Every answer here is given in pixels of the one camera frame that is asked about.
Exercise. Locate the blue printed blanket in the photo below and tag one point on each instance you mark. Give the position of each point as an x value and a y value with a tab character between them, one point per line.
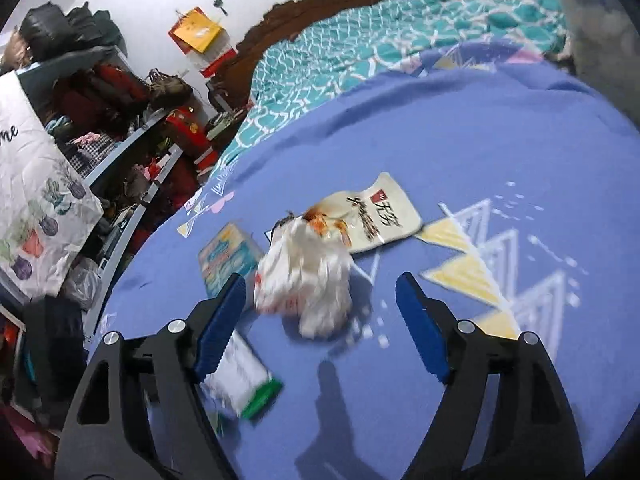
475	150

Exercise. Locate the teal patterned quilt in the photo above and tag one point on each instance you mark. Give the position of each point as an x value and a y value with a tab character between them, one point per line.
350	55

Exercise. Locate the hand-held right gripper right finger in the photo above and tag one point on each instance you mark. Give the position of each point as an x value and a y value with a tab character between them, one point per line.
417	320

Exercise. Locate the black leather bag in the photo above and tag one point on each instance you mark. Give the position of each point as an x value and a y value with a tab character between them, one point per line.
45	30

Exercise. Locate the yellow paper bag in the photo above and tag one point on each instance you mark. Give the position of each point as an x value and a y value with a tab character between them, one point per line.
197	30

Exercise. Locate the white printed bag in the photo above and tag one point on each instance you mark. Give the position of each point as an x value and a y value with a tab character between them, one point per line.
35	185

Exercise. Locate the blue yellow tissue pack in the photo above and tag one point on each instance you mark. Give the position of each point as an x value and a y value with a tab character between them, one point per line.
227	255

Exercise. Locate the grey metal shelf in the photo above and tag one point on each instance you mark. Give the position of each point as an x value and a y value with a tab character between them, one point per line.
130	145

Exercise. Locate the white plastic bag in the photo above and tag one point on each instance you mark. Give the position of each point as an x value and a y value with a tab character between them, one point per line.
305	275

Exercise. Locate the hanging keys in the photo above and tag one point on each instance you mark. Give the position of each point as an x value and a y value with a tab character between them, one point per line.
217	2

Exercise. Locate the cream snack packet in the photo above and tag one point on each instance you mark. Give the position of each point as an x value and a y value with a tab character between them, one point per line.
380	210

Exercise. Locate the green white packet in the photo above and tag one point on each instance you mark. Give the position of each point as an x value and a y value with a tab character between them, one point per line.
245	375

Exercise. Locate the dark green bag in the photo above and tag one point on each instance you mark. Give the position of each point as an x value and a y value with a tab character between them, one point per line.
97	25

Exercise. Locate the red gift box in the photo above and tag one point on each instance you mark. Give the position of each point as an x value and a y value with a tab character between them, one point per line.
182	127

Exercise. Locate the brown wooden headboard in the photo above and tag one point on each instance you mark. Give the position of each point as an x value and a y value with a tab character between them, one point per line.
280	25

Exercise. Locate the red white paper bag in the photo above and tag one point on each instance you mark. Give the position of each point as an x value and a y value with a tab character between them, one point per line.
220	62

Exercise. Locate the brown handbag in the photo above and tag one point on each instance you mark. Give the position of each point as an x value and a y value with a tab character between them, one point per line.
170	90

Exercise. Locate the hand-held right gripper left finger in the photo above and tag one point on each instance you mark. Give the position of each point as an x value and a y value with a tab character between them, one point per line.
222	320

